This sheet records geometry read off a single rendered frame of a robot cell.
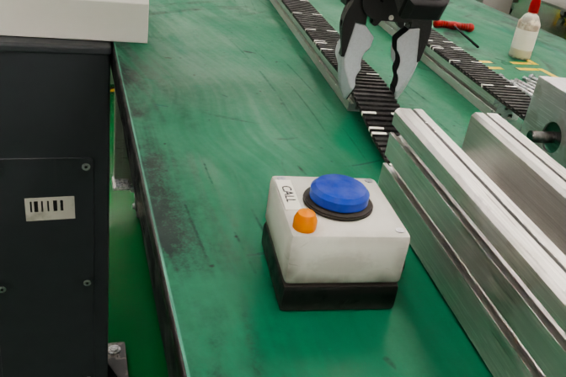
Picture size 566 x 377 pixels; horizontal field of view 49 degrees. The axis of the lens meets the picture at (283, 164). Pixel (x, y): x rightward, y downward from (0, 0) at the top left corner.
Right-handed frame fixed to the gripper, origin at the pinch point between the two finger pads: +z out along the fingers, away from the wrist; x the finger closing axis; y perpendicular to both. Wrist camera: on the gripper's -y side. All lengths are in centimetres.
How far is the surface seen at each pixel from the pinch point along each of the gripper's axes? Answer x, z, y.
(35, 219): 41, 31, 20
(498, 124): -3.4, -5.3, -20.9
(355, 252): 12.7, -1.6, -34.3
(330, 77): 2.0, 2.1, 10.5
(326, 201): 14.4, -3.9, -31.8
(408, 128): 5.0, -4.9, -21.6
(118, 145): 32, 57, 101
